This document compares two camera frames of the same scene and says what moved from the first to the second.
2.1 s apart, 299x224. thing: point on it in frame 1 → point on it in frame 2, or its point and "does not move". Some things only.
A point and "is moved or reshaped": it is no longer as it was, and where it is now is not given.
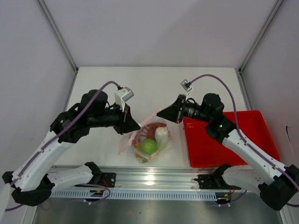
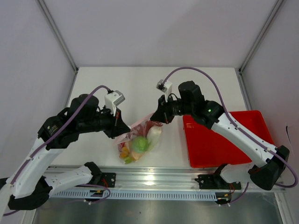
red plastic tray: x=204 y=150 does not move
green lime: x=148 y=146 → x=140 y=144
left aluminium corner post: x=58 y=33 does not move
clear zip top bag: x=149 y=140 is moved or reshaped
